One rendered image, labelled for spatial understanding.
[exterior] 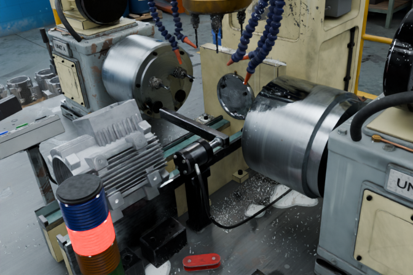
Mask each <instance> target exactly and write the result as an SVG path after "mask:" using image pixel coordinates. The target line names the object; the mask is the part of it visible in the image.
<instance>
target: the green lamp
mask: <svg viewBox="0 0 413 275"><path fill-rule="evenodd" d="M107 275H125V272H124V267H123V264H122V260H121V258H120V262H119V264H118V265H117V267H116V268H115V270H113V271H112V272H111V273H109V274H107Z"/></svg>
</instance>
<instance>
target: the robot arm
mask: <svg viewBox="0 0 413 275"><path fill-rule="evenodd" d="M22 109H23V108H22V107H21V105H20V103H19V101H18V99H17V97H16V96H15V95H13V94H12V95H10V96H8V97H6V98H4V99H1V100H0V121H2V120H4V119H5V118H7V117H10V116H11V115H13V114H15V113H17V112H19V111H21V110H22Z"/></svg>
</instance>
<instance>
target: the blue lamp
mask: <svg viewBox="0 0 413 275"><path fill-rule="evenodd" d="M57 200H58V199H57ZM58 203H59V207H60V210H61V213H62V216H63V219H64V221H65V225H66V226H67V228H69V229H70V230H73V231H87V230H91V229H94V228H96V227H98V226H99V225H101V224H102V223H103V222H104V221H105V220H106V219H107V217H108V215H109V208H108V203H107V200H106V195H105V192H104V188H103V186H102V189H101V191H100V192H99V194H97V195H96V196H95V197H94V198H92V199H91V200H89V201H86V202H84V203H80V204H65V203H62V202H60V201H59V200H58Z"/></svg>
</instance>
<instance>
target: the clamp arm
mask: <svg viewBox="0 0 413 275"><path fill-rule="evenodd" d="M159 111H160V118H162V119H164V120H166V121H168V122H170V123H172V124H174V125H176V126H178V127H180V128H183V129H185V130H187V131H189V132H191V133H193V134H195V135H198V136H200V137H201V138H204V139H206V140H207V141H210V142H211V141H212V140H214V139H216V140H220V141H219V144H221V145H219V146H218V147H222V148H224V149H225V148H227V147H228V146H230V140H229V136H228V135H226V134H224V133H222V132H220V131H217V130H215V129H212V128H211V127H209V126H206V125H204V124H202V123H199V122H197V121H195V120H193V119H191V118H188V117H186V116H183V115H181V114H179V113H177V112H175V111H173V110H171V109H168V108H166V107H163V108H161V109H159Z"/></svg>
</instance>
